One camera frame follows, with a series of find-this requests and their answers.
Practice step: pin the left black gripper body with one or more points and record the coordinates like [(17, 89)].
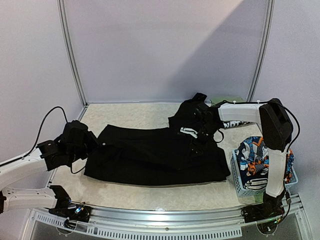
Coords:
[(82, 151)]

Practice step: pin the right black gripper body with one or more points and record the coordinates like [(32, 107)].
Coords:
[(196, 137)]

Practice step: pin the black garment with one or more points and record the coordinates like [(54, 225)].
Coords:
[(156, 157)]

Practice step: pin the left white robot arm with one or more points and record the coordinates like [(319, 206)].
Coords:
[(47, 156)]

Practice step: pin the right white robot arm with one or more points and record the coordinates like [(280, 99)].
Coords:
[(274, 124)]

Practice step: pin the folded black white shirt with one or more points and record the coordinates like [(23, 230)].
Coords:
[(235, 124)]

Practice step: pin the folded green shirt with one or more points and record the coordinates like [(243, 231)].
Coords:
[(216, 100)]

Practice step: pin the blue orange patterned cloth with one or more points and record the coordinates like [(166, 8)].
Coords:
[(252, 157)]

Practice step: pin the light blue plastic basket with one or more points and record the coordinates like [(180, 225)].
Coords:
[(239, 186)]

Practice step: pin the white striped cloth in basket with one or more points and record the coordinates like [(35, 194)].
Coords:
[(252, 184)]

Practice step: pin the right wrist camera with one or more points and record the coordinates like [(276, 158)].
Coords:
[(202, 113)]

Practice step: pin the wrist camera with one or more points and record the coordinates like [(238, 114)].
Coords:
[(74, 132), (202, 113)]

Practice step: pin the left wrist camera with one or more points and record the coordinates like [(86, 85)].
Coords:
[(74, 132)]

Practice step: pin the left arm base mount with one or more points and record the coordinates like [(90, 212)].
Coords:
[(72, 211)]

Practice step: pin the aluminium front rail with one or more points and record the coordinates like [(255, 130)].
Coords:
[(124, 224)]

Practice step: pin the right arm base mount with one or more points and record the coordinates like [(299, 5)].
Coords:
[(269, 209)]

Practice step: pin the right aluminium frame post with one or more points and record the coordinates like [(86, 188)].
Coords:
[(262, 49)]

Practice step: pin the aluminium frame post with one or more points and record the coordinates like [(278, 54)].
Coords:
[(262, 49), (70, 53)]

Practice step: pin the left aluminium frame post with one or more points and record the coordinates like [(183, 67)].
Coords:
[(70, 53)]

